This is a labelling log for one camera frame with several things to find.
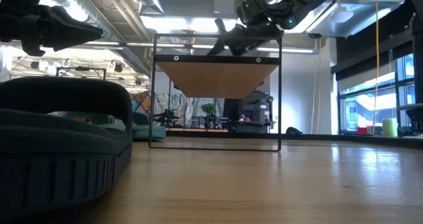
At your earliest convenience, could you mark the yellow hanging cable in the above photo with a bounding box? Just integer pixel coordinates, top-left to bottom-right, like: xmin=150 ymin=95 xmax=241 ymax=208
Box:
xmin=372 ymin=0 xmax=381 ymax=135

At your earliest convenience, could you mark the black equipment cabinet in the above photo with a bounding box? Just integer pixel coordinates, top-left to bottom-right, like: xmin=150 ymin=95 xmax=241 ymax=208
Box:
xmin=231 ymin=91 xmax=276 ymax=133

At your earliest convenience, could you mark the colourful patterned wall panel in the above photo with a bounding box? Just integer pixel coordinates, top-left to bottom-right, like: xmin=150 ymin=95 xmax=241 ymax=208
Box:
xmin=131 ymin=91 xmax=153 ymax=114

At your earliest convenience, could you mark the black robot in room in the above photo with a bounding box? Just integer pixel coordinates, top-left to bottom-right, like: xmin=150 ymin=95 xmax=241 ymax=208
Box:
xmin=152 ymin=108 xmax=186 ymax=128

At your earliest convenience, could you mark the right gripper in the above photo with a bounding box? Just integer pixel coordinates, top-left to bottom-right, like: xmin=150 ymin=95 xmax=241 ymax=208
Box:
xmin=231 ymin=20 xmax=284 ymax=40

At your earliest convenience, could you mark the grey ceiling box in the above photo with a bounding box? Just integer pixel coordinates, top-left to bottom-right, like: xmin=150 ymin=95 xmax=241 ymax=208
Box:
xmin=213 ymin=0 xmax=237 ymax=15

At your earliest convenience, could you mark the black metal table frame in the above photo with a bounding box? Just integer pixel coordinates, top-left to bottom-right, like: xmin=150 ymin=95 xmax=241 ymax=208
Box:
xmin=165 ymin=128 xmax=423 ymax=150

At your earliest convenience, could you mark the black pole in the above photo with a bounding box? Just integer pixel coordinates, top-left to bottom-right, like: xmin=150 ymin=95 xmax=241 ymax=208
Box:
xmin=408 ymin=0 xmax=423 ymax=106

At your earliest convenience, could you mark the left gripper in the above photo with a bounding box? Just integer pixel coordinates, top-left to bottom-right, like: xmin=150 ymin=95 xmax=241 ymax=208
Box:
xmin=0 ymin=4 xmax=104 ymax=57

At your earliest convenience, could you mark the black side desk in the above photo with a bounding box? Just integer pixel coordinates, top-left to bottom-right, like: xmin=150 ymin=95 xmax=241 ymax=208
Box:
xmin=397 ymin=103 xmax=423 ymax=134

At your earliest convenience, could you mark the potted plant in room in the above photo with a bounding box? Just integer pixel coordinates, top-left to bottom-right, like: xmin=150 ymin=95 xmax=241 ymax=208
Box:
xmin=200 ymin=102 xmax=217 ymax=130

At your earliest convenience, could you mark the wooden shelf with black frame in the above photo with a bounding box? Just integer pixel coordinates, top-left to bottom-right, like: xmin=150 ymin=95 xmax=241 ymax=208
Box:
xmin=148 ymin=33 xmax=284 ymax=152

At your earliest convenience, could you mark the rectangular silver ventilation duct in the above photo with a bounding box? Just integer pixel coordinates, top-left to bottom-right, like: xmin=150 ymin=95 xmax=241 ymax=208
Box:
xmin=307 ymin=0 xmax=406 ymax=39

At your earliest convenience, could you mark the pale green spool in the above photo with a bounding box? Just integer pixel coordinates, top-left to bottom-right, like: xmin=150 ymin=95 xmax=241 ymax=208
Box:
xmin=381 ymin=118 xmax=399 ymax=138

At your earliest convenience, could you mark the round silver ventilation duct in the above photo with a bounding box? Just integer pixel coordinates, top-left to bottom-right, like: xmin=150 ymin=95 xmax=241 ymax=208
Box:
xmin=41 ymin=0 xmax=155 ymax=78

